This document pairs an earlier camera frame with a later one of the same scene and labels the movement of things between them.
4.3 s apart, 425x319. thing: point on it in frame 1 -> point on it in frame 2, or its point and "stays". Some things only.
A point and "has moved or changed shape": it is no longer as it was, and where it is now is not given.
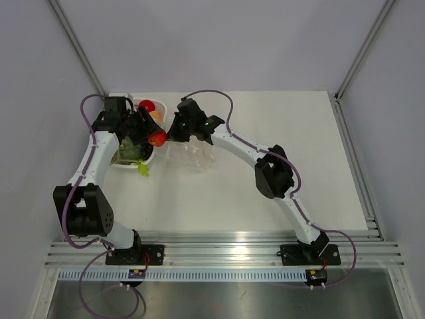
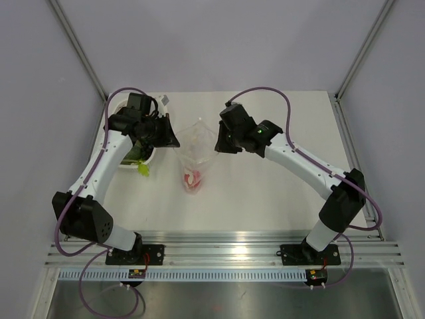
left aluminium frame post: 77,46 stays
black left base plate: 141,254 stays
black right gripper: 174,133 -> 222,145
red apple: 157,138 has moved or changed shape
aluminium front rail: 228,250 stays
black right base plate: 310,254 stays
